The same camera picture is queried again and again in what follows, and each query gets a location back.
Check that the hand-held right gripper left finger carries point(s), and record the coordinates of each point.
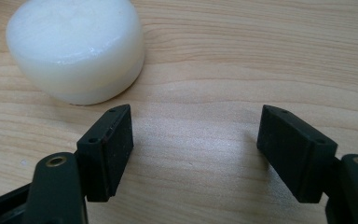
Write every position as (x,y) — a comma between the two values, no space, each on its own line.
(105,155)

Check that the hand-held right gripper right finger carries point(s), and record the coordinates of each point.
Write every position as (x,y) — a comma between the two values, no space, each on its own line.
(295,155)

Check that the white round plastic container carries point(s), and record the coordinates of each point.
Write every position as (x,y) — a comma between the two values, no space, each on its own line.
(74,49)

